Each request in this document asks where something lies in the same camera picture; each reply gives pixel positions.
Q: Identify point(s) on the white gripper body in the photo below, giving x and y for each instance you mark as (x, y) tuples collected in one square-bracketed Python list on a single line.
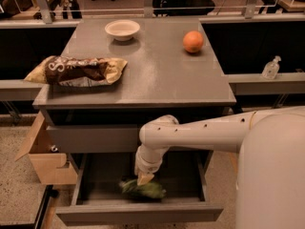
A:
[(143, 167)]

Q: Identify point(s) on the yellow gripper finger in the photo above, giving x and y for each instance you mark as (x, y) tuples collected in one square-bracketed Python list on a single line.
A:
[(144, 178)]

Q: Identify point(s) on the green jalapeno chip bag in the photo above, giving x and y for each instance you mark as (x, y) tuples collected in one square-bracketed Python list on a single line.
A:
[(152, 190)]

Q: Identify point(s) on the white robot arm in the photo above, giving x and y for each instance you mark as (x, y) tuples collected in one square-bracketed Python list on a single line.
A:
[(270, 186)]

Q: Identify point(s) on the grey top drawer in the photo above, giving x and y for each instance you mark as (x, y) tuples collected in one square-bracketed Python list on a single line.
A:
[(94, 138)]

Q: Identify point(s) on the open grey middle drawer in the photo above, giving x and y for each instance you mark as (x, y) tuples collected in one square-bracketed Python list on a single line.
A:
[(106, 192)]

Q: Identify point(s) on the grey drawer cabinet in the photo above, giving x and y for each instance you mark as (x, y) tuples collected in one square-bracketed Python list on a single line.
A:
[(160, 79)]

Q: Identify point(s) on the brown and yellow chip bag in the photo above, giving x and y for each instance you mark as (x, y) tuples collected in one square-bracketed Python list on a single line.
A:
[(73, 72)]

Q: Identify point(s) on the cardboard box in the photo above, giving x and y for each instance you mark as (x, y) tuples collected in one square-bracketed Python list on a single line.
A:
[(52, 168)]

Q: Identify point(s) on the orange fruit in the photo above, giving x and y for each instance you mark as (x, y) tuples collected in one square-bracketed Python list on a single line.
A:
[(193, 41)]

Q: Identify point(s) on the white bowl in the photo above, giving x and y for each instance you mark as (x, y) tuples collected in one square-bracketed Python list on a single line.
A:
[(122, 30)]

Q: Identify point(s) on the clear sanitizer bottle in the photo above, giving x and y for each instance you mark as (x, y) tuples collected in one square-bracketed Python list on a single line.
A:
[(271, 68)]

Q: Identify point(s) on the black office chair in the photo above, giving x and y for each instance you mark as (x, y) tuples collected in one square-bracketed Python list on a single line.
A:
[(182, 7)]

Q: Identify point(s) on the metal railing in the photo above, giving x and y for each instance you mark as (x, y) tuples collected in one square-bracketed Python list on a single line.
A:
[(52, 12)]

